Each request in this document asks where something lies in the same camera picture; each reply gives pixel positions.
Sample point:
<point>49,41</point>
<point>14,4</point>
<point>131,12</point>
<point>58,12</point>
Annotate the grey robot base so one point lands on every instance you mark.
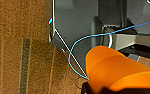
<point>74,16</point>

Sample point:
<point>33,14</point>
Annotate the grey robot torso column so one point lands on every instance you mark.
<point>131,40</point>

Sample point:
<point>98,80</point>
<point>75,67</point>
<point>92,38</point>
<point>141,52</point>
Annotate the small orange plastic bowl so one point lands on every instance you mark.
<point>117,70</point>

